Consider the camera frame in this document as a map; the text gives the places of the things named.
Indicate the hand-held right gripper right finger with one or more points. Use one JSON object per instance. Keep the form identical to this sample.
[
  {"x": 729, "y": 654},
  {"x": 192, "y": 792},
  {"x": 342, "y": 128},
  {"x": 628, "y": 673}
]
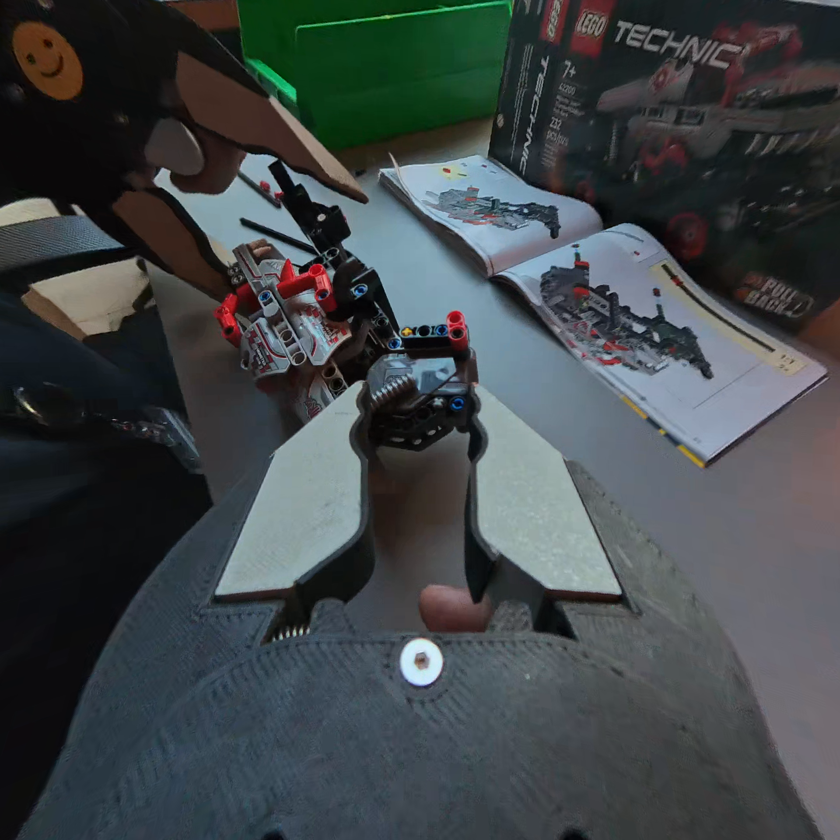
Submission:
[{"x": 544, "y": 525}]

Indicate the black office chair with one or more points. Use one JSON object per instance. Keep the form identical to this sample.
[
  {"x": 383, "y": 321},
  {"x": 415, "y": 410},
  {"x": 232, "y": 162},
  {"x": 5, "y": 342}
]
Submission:
[{"x": 59, "y": 243}]

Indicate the person's right hand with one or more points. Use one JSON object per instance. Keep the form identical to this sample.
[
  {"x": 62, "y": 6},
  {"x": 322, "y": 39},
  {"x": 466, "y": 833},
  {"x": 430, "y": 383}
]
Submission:
[{"x": 453, "y": 607}]

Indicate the open instruction booklet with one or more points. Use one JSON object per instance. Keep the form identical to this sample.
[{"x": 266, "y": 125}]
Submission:
[{"x": 512, "y": 229}]

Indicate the black grey lego truck model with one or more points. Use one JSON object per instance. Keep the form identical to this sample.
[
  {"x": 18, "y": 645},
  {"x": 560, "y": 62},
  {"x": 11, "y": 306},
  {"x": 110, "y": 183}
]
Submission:
[{"x": 308, "y": 328}]

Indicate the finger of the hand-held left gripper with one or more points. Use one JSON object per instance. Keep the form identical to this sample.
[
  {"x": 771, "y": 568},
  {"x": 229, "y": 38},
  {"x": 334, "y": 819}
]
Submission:
[
  {"x": 170, "y": 236},
  {"x": 262, "y": 118}
]

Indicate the black toy set box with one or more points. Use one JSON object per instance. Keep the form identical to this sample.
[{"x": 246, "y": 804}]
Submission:
[{"x": 656, "y": 131}]

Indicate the person's left hand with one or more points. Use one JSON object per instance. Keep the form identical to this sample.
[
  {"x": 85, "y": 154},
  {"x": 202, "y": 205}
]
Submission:
[{"x": 216, "y": 164}]

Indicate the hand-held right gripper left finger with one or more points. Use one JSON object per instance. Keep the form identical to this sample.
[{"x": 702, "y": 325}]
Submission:
[{"x": 295, "y": 518}]

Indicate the green plastic bin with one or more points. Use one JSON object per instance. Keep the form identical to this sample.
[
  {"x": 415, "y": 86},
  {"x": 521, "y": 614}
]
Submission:
[{"x": 394, "y": 79}]

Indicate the black lego axle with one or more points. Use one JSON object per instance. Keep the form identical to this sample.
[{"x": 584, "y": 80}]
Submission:
[
  {"x": 275, "y": 235},
  {"x": 253, "y": 184}
]

